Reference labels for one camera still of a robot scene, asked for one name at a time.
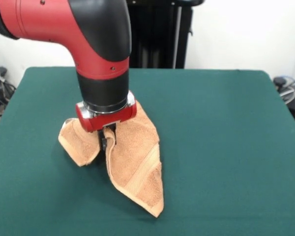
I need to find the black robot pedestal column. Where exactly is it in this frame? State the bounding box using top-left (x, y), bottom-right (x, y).
top-left (127, 0), bottom-right (205, 69)

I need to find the tan terry towel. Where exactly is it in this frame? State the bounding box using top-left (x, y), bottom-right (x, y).
top-left (58, 100), bottom-right (165, 218)

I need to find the grey chair base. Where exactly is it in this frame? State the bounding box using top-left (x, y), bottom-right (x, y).
top-left (272, 75), bottom-right (295, 122)

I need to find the dark green table cloth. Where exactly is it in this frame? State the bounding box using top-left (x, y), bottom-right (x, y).
top-left (0, 66), bottom-right (295, 236)

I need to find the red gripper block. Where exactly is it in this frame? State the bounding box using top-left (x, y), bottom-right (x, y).
top-left (75, 98), bottom-right (138, 152)

